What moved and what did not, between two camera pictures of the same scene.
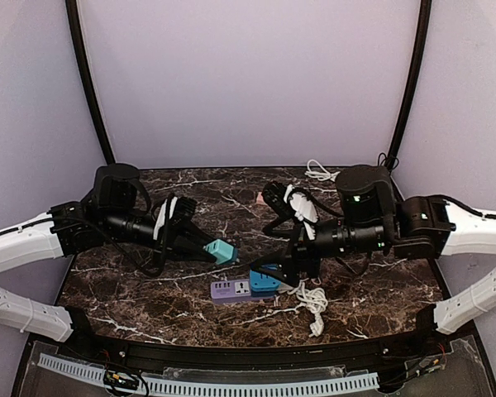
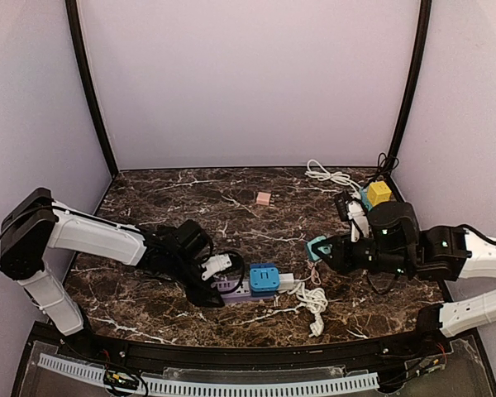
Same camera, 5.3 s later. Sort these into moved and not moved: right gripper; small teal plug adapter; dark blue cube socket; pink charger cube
Moved: right gripper; small teal plug adapter
Not moved: dark blue cube socket; pink charger cube
